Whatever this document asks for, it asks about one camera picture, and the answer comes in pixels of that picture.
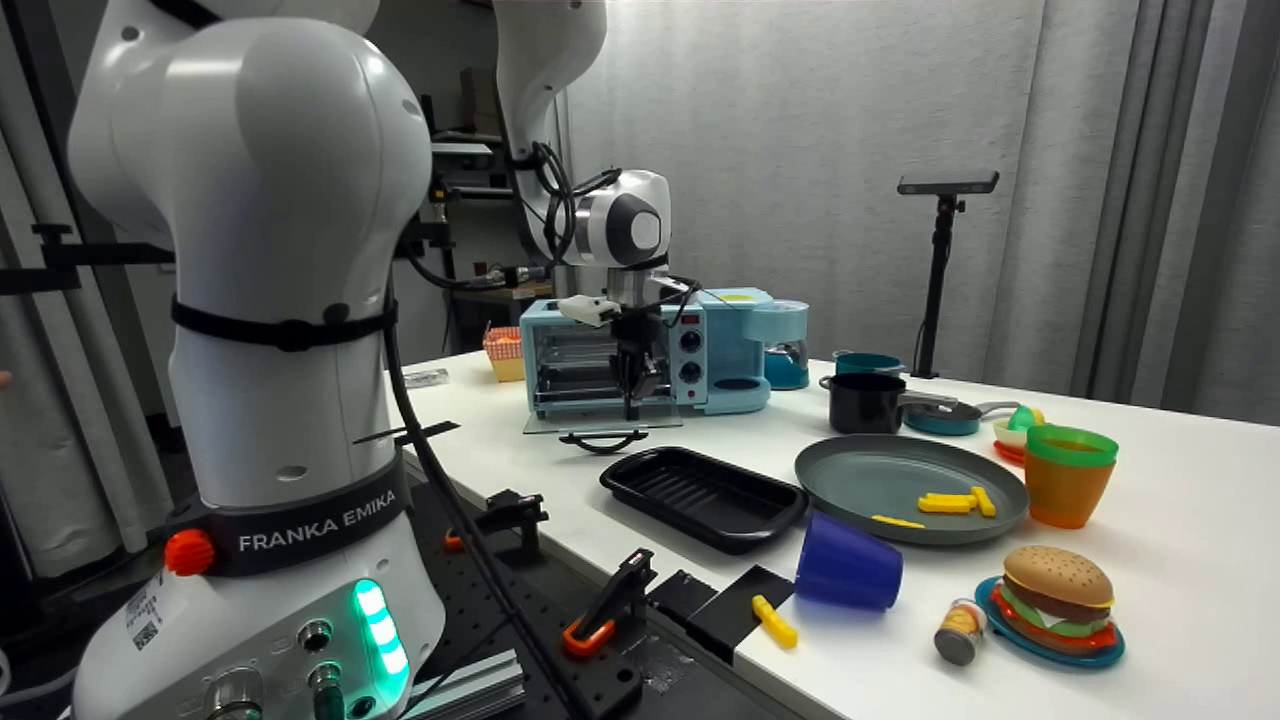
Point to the teal pan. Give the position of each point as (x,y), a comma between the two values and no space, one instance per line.
(941,416)

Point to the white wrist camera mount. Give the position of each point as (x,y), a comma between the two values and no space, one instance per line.
(585,309)

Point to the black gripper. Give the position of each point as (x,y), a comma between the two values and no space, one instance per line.
(639,335)

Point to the black ribbed tray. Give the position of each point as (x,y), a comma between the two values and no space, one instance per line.
(703,499)

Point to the small teal plate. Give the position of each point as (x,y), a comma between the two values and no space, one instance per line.
(1043,654)

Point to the orange black clamp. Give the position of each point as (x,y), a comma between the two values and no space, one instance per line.
(504,521)
(607,605)

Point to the black breadboard base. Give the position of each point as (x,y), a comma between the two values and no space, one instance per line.
(643,684)

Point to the small toy can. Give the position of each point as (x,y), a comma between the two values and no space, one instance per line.
(958,634)

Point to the gray plate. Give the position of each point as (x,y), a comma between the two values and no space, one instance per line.
(882,483)

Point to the dark metal shelf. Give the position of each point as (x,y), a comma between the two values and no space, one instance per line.
(464,267)

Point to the red green toy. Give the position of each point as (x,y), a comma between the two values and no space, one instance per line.
(1012,432)

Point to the aluminium rail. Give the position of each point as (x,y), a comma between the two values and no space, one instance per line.
(464,684)

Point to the toy burger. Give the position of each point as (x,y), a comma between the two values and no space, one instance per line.
(1056,595)

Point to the black flat plate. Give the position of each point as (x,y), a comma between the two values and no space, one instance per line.
(722,605)

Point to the light blue toaster oven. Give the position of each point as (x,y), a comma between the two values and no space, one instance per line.
(685,362)

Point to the yellow toy fry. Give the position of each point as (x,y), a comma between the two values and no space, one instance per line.
(985,500)
(897,521)
(947,500)
(774,622)

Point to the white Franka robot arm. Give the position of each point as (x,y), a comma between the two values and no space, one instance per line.
(266,202)

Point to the orange cup green rim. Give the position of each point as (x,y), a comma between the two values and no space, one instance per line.
(1065,483)

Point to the black camera stand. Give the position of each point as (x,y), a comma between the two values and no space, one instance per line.
(947,267)

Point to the teal pot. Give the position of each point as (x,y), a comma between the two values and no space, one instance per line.
(867,362)

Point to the black pot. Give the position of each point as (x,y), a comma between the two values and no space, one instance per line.
(867,403)

